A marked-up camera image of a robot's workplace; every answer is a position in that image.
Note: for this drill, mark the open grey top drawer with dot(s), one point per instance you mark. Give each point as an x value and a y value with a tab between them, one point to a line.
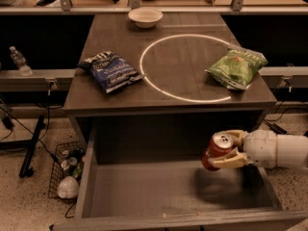
144	173

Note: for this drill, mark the red coke can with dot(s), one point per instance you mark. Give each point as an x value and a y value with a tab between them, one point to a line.
219	145

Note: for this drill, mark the white bowl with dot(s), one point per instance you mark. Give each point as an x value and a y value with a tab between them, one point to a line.
145	17

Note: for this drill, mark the black wire basket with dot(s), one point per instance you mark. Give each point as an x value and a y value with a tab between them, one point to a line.
70	159

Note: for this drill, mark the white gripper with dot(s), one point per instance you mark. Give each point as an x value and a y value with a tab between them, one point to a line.
260	148

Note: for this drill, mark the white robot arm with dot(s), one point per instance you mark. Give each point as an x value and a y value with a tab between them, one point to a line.
292	152

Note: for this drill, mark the blue chip bag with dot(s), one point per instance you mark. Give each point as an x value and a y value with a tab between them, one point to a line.
110	70

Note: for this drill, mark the black power adapter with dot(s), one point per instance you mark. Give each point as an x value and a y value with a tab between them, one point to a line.
275	128

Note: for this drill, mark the grey cabinet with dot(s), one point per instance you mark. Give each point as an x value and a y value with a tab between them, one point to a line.
173	56

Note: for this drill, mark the green chip bag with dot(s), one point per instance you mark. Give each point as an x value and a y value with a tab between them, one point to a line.
237	68

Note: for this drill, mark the white round object in basket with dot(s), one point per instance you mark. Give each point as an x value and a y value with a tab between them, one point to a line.
68	188

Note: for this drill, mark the black stand leg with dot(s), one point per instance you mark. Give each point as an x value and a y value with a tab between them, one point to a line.
29	145

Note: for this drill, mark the clear water bottle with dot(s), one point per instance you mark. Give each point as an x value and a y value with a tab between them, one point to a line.
20	62

